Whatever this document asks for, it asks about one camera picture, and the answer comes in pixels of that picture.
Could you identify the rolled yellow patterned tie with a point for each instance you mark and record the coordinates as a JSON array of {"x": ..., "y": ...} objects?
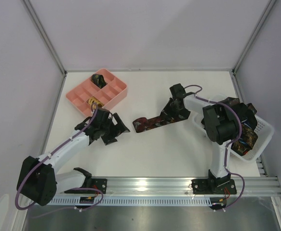
[{"x": 92, "y": 101}]

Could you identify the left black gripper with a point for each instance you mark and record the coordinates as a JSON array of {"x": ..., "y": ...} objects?
[{"x": 113, "y": 130}]

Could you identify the right aluminium frame post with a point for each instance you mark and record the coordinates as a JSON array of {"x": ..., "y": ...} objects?
[{"x": 260, "y": 23}]

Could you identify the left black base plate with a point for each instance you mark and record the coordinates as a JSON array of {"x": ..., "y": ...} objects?
[{"x": 96, "y": 183}]

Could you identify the left aluminium frame post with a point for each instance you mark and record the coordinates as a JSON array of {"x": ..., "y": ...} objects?
[{"x": 43, "y": 34}]

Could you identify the aluminium frame post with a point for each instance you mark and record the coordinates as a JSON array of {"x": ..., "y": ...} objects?
[
  {"x": 260, "y": 23},
  {"x": 43, "y": 34}
]

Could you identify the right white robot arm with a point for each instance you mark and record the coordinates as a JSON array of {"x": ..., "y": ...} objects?
[{"x": 222, "y": 127}]

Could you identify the white plastic basket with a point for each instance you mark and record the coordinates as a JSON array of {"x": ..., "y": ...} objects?
[{"x": 264, "y": 131}]

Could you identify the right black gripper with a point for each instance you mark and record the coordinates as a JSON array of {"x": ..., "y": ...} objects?
[{"x": 172, "y": 111}]

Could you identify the rolled black yellow tie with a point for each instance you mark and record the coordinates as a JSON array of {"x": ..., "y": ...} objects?
[{"x": 98, "y": 80}]

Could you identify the white slotted cable duct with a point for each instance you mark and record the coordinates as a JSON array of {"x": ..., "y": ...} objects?
[{"x": 130, "y": 201}]

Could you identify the pink compartment organizer tray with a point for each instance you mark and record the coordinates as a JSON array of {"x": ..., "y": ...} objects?
[{"x": 110, "y": 95}]

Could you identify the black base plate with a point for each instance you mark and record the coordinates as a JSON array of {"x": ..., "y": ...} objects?
[
  {"x": 96, "y": 183},
  {"x": 207, "y": 186}
]

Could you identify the dark red patterned tie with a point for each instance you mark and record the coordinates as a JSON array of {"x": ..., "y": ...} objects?
[{"x": 166, "y": 117}]

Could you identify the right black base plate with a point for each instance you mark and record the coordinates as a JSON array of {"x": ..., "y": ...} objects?
[{"x": 207, "y": 186}]

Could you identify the aluminium front rail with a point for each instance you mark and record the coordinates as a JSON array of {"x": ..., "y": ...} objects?
[{"x": 250, "y": 186}]

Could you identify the pile of dark ties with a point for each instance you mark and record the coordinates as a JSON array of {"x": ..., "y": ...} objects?
[{"x": 246, "y": 114}]

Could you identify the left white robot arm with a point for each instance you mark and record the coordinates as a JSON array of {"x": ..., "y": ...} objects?
[{"x": 39, "y": 179}]

